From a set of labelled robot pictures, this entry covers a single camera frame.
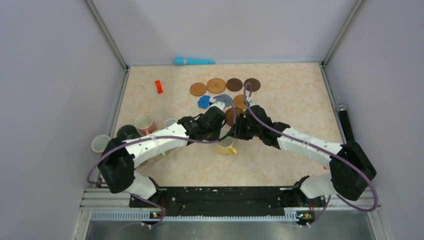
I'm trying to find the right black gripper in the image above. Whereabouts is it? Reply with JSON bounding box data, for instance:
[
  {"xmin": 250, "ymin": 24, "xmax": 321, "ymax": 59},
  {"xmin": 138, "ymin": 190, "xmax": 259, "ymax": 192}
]
[{"xmin": 227, "ymin": 113, "xmax": 262, "ymax": 141}]

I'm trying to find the brown grooved coaster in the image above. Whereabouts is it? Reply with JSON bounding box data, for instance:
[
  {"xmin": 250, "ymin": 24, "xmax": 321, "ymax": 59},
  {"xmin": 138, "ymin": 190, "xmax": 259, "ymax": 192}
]
[{"xmin": 225, "ymin": 107, "xmax": 245, "ymax": 127}]

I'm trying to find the blue flower coaster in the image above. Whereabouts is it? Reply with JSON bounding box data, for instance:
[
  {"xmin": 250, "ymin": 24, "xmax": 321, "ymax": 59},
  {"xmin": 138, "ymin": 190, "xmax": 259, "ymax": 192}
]
[{"xmin": 197, "ymin": 95, "xmax": 212, "ymax": 110}]

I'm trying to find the light wooden coaster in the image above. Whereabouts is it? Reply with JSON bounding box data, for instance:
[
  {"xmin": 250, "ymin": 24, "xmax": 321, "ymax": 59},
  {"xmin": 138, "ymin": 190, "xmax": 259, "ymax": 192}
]
[
  {"xmin": 233, "ymin": 94, "xmax": 247, "ymax": 110},
  {"xmin": 189, "ymin": 82, "xmax": 207, "ymax": 97}
]

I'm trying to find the yellow mug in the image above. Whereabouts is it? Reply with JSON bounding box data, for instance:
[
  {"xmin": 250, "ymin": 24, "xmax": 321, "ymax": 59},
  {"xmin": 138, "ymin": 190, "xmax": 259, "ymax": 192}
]
[{"xmin": 216, "ymin": 137, "xmax": 238, "ymax": 155}]

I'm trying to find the grey silicone coaster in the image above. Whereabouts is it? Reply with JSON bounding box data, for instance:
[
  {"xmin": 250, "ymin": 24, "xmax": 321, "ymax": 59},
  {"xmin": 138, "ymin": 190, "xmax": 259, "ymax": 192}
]
[{"xmin": 215, "ymin": 94, "xmax": 233, "ymax": 108}]

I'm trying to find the pink printed mug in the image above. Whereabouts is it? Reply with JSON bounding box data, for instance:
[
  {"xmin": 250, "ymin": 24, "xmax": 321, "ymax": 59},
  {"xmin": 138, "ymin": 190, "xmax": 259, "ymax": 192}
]
[{"xmin": 164, "ymin": 118, "xmax": 178, "ymax": 129}]

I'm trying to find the woven rattan coaster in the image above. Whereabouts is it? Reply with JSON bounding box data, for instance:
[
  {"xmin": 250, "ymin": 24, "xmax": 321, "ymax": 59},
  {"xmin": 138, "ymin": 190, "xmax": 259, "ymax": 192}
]
[{"xmin": 206, "ymin": 77, "xmax": 226, "ymax": 94}]

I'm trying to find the dark wooden coaster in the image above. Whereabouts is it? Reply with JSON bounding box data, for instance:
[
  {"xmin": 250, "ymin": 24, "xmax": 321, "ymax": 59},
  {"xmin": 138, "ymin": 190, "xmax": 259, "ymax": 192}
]
[
  {"xmin": 243, "ymin": 78, "xmax": 261, "ymax": 92},
  {"xmin": 226, "ymin": 78, "xmax": 243, "ymax": 92}
]

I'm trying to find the plain pink mug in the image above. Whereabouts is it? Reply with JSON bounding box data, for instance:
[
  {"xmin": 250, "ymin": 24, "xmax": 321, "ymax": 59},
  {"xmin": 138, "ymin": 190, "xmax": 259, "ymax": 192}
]
[{"xmin": 134, "ymin": 113, "xmax": 157, "ymax": 135}]

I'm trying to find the dark green mug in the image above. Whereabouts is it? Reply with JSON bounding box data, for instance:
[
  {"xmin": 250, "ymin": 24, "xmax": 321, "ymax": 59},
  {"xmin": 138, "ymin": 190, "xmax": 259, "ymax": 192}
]
[{"xmin": 116, "ymin": 124, "xmax": 141, "ymax": 141}]

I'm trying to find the black microphone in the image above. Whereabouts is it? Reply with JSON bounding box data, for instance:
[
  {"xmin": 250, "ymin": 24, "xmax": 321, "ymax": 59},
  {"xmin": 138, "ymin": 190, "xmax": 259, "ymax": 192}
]
[{"xmin": 336, "ymin": 103, "xmax": 355, "ymax": 142}]

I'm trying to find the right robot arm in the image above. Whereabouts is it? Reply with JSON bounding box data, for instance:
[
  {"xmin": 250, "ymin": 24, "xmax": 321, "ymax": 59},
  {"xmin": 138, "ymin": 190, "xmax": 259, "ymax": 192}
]
[{"xmin": 230, "ymin": 105, "xmax": 377, "ymax": 206}]

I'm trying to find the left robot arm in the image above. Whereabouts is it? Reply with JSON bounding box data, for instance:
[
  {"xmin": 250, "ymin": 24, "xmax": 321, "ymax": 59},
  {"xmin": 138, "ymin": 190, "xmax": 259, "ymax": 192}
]
[{"xmin": 97, "ymin": 102, "xmax": 226, "ymax": 207}]

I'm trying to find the red block near cups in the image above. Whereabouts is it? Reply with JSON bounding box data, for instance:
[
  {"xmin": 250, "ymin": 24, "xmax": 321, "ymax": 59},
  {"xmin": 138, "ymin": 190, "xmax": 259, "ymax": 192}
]
[{"xmin": 155, "ymin": 80, "xmax": 163, "ymax": 94}]

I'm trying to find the turquoise microphone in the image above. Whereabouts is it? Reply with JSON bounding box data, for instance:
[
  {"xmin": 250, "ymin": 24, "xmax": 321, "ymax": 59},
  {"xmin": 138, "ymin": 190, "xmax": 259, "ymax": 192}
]
[{"xmin": 173, "ymin": 56, "xmax": 215, "ymax": 66}]

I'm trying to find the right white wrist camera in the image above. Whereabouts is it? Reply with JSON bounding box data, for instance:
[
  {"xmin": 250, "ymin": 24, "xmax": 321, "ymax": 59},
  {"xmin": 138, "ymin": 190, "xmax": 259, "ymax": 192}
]
[{"xmin": 244, "ymin": 99, "xmax": 257, "ymax": 108}]

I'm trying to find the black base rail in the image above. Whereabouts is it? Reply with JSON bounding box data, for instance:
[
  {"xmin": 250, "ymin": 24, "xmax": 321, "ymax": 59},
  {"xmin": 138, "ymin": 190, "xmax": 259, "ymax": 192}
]
[{"xmin": 129, "ymin": 186, "xmax": 326, "ymax": 225}]

